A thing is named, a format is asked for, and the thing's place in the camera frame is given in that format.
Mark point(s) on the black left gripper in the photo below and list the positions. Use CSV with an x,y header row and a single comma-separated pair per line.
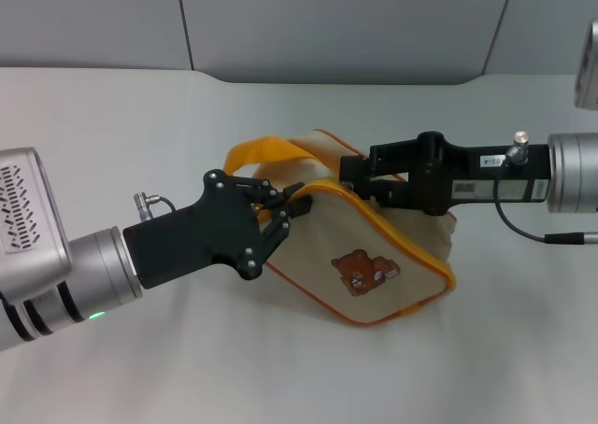
x,y
201,237

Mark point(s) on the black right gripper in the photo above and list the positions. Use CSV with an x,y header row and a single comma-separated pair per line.
x,y
434,176

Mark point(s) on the beige food bag orange trim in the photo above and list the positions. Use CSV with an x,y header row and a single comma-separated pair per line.
x,y
327,242

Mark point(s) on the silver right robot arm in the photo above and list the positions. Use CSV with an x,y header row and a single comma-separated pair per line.
x,y
574,174

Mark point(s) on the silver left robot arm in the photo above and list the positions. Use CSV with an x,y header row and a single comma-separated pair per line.
x,y
93,274

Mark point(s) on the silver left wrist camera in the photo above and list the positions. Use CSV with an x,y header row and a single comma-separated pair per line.
x,y
28,209

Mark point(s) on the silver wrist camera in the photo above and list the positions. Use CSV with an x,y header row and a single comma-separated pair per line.
x,y
589,64
28,209

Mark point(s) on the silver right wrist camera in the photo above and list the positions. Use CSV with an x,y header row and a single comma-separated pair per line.
x,y
589,64

